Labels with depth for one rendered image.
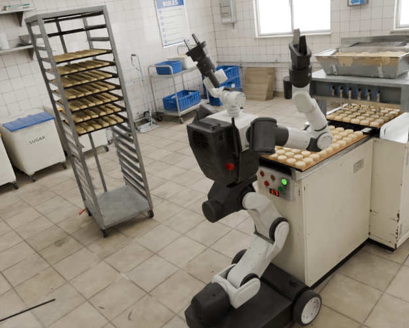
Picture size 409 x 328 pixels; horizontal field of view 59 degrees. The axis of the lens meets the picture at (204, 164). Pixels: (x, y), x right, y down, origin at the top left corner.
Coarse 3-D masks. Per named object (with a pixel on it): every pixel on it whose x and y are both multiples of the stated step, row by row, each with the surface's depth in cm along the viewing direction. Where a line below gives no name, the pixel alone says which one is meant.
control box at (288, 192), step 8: (264, 168) 203; (264, 176) 203; (280, 176) 192; (288, 176) 190; (264, 184) 205; (272, 184) 200; (280, 184) 194; (288, 184) 190; (272, 192) 202; (280, 192) 197; (288, 192) 192
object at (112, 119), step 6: (66, 120) 318; (90, 120) 303; (96, 120) 300; (102, 120) 297; (108, 120) 296; (114, 120) 299; (120, 120) 290; (78, 126) 291; (84, 126) 289; (90, 126) 286; (96, 126) 284; (102, 126) 288; (78, 132) 282; (84, 132) 277
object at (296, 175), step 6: (372, 132) 220; (378, 132) 225; (366, 138) 217; (354, 144) 211; (342, 150) 204; (348, 150) 208; (336, 156) 202; (324, 162) 196; (312, 168) 190; (294, 174) 184; (300, 174) 185; (306, 174) 188
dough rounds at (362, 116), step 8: (352, 104) 258; (336, 112) 249; (344, 112) 250; (352, 112) 245; (360, 112) 240; (368, 112) 238; (376, 112) 239; (384, 112) 234; (392, 112) 232; (400, 112) 232; (344, 120) 233; (352, 120) 228; (360, 120) 230; (368, 120) 225; (376, 120) 222; (384, 120) 224
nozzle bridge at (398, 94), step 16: (320, 80) 236; (336, 80) 227; (352, 80) 218; (368, 80) 212; (384, 80) 207; (400, 80) 202; (320, 96) 245; (336, 96) 237; (352, 96) 231; (384, 96) 215; (400, 96) 208
